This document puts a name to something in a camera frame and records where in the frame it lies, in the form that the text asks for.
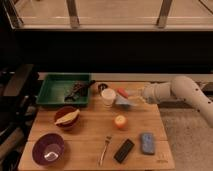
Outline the banana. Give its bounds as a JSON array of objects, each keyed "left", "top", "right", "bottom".
[{"left": 55, "top": 109, "right": 80, "bottom": 125}]

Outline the metal cup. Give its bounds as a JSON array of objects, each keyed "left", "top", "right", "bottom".
[{"left": 98, "top": 83, "right": 108, "bottom": 94}]

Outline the black rectangular block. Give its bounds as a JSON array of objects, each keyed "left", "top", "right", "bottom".
[{"left": 114, "top": 139, "right": 134, "bottom": 163}]

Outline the orange fruit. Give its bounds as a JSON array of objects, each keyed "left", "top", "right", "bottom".
[{"left": 114, "top": 115, "right": 127, "bottom": 129}]

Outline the red bowl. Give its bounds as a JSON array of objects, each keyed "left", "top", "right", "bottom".
[{"left": 54, "top": 106, "right": 80, "bottom": 129}]

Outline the purple bowl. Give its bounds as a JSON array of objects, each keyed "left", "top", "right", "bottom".
[{"left": 32, "top": 133, "right": 65, "bottom": 166}]

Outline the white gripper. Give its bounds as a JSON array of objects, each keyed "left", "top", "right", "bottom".
[{"left": 141, "top": 84, "right": 159, "bottom": 104}]

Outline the dark brush in tray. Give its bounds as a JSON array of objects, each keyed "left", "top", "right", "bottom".
[{"left": 64, "top": 80, "right": 95, "bottom": 101}]

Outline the green plastic tray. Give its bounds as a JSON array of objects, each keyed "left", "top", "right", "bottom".
[{"left": 36, "top": 73, "right": 91, "bottom": 107}]

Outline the white plastic cup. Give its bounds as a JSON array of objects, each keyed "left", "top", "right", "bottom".
[{"left": 101, "top": 88, "right": 116, "bottom": 106}]

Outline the clear plastic bag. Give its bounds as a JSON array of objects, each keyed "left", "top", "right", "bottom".
[{"left": 115, "top": 95, "right": 136, "bottom": 106}]

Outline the metal fork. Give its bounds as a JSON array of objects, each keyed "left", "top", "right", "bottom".
[{"left": 98, "top": 136, "right": 112, "bottom": 166}]

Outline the wooden cutting board table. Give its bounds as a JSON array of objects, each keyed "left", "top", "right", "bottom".
[{"left": 18, "top": 86, "right": 175, "bottom": 171}]

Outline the blue sponge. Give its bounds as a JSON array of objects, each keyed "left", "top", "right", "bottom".
[{"left": 141, "top": 133, "right": 155, "bottom": 155}]

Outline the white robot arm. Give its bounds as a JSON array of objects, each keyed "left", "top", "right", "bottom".
[{"left": 140, "top": 76, "right": 213, "bottom": 128}]

